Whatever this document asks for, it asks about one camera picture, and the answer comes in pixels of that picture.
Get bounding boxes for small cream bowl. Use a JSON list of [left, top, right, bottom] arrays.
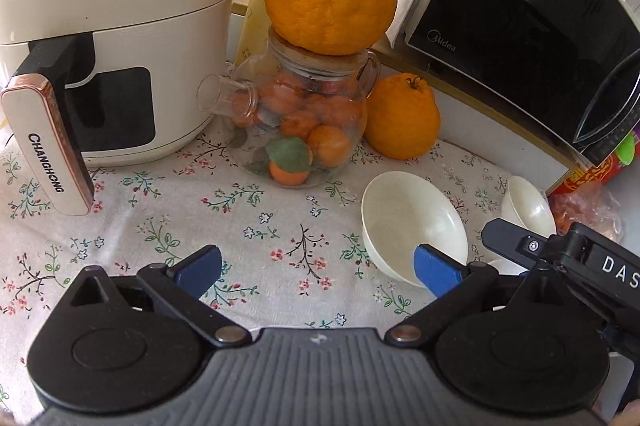
[[500, 176, 557, 232]]

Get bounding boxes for white air fryer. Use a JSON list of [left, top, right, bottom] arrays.
[[0, 0, 240, 217]]

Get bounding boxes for large orange without leaves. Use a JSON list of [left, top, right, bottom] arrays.
[[363, 73, 442, 161]]

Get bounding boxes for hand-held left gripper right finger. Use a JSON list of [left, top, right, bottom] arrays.
[[384, 243, 571, 348]]

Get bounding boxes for clear plastic snack bag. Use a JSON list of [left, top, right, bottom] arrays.
[[547, 183, 626, 242]]

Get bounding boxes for white bowl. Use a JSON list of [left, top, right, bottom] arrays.
[[485, 257, 523, 277]]

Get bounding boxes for floral tablecloth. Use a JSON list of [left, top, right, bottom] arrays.
[[0, 126, 581, 422]]

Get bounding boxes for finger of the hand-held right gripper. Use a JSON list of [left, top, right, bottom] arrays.
[[481, 219, 553, 269]]

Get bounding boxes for black microwave oven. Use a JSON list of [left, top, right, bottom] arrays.
[[387, 0, 640, 167]]

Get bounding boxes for pale yellow box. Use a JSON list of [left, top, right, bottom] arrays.
[[234, 0, 273, 63]]

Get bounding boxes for large cream bowl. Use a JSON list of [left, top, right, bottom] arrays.
[[361, 171, 468, 289]]

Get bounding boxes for glass teapot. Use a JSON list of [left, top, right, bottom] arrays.
[[196, 26, 382, 189]]

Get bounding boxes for red cardboard box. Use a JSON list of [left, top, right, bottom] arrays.
[[547, 126, 640, 197]]

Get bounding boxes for pile of small mandarins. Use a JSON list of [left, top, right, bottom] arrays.
[[232, 74, 366, 187]]

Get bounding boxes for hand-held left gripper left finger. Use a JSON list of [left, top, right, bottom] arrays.
[[67, 245, 252, 348]]

